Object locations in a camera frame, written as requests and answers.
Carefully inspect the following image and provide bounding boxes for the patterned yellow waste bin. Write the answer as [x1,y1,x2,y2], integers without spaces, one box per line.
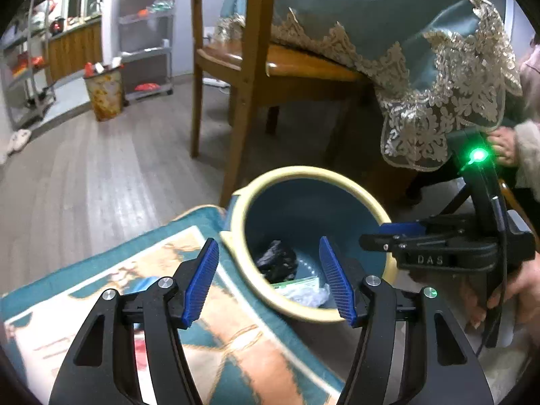
[83,62,124,122]

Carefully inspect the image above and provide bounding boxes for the green and white packet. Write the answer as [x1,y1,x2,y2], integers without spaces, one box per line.
[273,276,322,293]

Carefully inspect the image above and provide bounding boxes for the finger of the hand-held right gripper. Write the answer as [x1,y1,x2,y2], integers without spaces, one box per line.
[379,220,429,236]
[358,231,423,254]

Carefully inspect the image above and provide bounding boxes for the person's right hand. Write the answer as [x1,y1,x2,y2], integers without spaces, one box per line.
[462,257,540,332]

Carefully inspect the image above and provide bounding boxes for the wooden chair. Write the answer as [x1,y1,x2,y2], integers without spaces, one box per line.
[189,0,279,207]
[264,44,372,136]

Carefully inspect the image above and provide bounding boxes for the white slippers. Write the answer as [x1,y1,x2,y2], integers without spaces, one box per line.
[5,130,33,155]

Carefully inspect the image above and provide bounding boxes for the black plastic bag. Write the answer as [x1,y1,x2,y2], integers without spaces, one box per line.
[254,240,299,284]

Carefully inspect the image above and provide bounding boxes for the grey shelf rack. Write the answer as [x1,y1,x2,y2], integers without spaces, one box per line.
[117,0,177,103]
[0,0,57,132]

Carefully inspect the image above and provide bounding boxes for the blue bin with yellow rim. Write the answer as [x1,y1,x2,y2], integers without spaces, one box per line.
[221,166,398,325]

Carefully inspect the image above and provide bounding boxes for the wooden cabinet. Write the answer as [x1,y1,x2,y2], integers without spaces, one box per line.
[46,16,105,86]

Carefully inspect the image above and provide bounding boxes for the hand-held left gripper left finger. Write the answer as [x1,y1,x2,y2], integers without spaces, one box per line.
[48,238,220,405]

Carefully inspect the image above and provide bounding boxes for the clear plastic wrapper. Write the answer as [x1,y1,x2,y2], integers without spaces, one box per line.
[286,282,331,307]

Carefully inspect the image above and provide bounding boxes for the teal lace-trimmed tablecloth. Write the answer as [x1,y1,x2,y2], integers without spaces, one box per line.
[213,0,524,173]

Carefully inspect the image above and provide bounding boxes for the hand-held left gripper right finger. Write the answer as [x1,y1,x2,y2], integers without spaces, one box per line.
[318,236,494,405]

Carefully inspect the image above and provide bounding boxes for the printed teal rug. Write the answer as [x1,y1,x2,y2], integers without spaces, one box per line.
[0,205,352,405]

